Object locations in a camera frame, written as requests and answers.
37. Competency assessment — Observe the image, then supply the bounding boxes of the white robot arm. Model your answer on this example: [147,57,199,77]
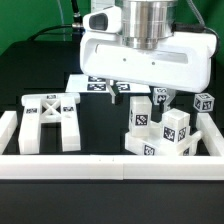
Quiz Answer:
[80,0,219,98]

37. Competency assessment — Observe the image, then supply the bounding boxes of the tilted white tagged cube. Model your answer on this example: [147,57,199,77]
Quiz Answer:
[193,93,215,112]

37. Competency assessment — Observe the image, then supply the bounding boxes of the white front fence bar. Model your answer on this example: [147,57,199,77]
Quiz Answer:
[0,155,224,180]

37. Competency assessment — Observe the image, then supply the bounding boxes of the black cable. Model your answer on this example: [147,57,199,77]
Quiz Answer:
[26,0,84,42]

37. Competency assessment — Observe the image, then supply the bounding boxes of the white fence bar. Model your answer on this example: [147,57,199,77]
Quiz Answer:
[196,113,224,157]
[0,111,18,155]
[0,155,224,180]

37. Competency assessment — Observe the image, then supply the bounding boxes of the white marker sheet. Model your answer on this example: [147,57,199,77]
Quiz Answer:
[66,74,150,93]

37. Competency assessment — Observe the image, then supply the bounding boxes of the white right fence bar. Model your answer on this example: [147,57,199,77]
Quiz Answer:
[196,113,224,157]

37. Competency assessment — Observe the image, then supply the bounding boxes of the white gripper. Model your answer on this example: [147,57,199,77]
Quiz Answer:
[80,32,216,112]

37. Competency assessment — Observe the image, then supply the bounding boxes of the small white tagged cube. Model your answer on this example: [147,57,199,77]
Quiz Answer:
[153,88,169,105]

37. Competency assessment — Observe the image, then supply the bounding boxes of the white chair back frame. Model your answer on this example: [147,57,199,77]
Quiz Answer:
[18,93,81,154]

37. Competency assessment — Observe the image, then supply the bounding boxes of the white left fence bar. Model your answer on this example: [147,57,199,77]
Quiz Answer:
[0,111,18,155]

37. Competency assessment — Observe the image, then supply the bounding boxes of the white chair seat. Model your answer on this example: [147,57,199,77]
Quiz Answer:
[125,122,203,156]

